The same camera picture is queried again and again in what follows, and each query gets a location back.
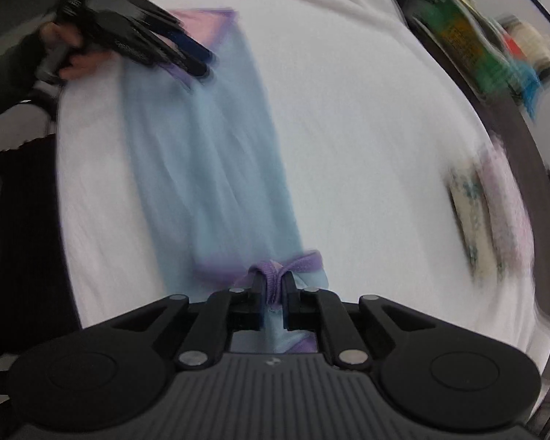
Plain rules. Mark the folded floral clothes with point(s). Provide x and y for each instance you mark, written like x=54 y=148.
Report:
x=472 y=215

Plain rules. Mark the person's left forearm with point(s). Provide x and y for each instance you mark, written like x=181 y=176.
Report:
x=4 y=87

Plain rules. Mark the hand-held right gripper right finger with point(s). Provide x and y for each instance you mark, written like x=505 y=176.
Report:
x=288 y=305

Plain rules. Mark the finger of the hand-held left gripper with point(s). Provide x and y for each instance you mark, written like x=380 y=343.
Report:
x=174 y=59
x=183 y=39

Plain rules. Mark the folded pink clothes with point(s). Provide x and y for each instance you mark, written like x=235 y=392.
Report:
x=508 y=211

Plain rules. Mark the cream cloth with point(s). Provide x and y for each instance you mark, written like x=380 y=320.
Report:
x=534 y=41

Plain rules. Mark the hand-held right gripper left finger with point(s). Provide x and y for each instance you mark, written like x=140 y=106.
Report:
x=256 y=305

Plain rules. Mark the pink and blue mesh garment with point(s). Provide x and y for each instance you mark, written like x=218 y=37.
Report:
x=211 y=156

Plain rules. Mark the person's left hand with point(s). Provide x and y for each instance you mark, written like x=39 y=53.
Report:
x=85 y=62

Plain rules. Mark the white towel blanket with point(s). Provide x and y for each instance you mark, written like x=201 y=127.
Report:
x=371 y=146

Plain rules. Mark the green zipper bag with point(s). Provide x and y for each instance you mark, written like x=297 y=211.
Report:
x=467 y=41

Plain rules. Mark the person's dark clothed body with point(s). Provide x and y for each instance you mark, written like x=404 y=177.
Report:
x=18 y=238

